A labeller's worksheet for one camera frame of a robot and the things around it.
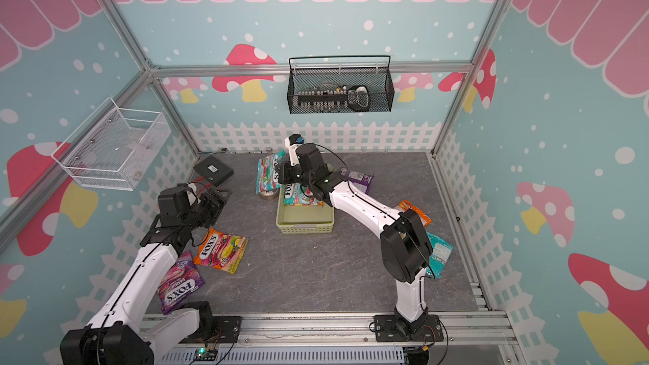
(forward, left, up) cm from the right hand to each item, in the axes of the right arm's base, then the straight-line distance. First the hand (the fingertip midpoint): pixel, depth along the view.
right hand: (275, 167), depth 81 cm
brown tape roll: (+7, +9, -26) cm, 28 cm away
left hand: (-8, +15, -7) cm, 18 cm away
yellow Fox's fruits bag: (-18, +21, -25) cm, 37 cm away
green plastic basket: (-4, -7, -26) cm, 27 cm away
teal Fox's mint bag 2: (+4, -3, -21) cm, 22 cm away
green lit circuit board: (-47, +19, -28) cm, 59 cm away
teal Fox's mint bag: (+1, +4, -6) cm, 7 cm away
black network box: (+20, +35, -24) cm, 47 cm away
